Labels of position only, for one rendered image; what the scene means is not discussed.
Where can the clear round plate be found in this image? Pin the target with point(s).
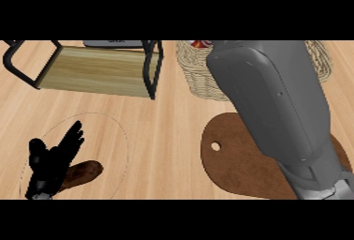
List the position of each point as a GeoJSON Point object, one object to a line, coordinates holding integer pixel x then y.
{"type": "Point", "coordinates": [108, 140]}

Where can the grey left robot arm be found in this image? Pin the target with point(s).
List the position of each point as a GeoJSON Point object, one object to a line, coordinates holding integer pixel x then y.
{"type": "Point", "coordinates": [42, 197]}

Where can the pale wicker basket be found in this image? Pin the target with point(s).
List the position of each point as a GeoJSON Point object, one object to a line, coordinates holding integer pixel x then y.
{"type": "Point", "coordinates": [199, 79]}

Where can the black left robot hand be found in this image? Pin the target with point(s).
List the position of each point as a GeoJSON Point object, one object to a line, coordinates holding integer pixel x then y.
{"type": "Point", "coordinates": [47, 165]}

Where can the black rack with wooden shelf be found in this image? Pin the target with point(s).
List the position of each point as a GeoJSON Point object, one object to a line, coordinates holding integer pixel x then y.
{"type": "Point", "coordinates": [96, 70]}

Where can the brown wooden cutting board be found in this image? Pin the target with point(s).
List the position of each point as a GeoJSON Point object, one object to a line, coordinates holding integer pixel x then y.
{"type": "Point", "coordinates": [239, 165]}

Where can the brown potato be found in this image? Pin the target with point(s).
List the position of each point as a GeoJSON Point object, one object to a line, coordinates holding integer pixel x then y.
{"type": "Point", "coordinates": [84, 172]}

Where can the grey flat appliance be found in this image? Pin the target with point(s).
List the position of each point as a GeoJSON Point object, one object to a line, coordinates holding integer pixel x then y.
{"type": "Point", "coordinates": [115, 43]}

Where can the red and white can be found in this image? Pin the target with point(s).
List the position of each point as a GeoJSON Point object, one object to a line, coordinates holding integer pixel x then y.
{"type": "Point", "coordinates": [201, 43]}

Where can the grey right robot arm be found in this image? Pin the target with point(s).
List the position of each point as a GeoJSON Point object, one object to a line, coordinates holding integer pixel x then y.
{"type": "Point", "coordinates": [272, 109]}

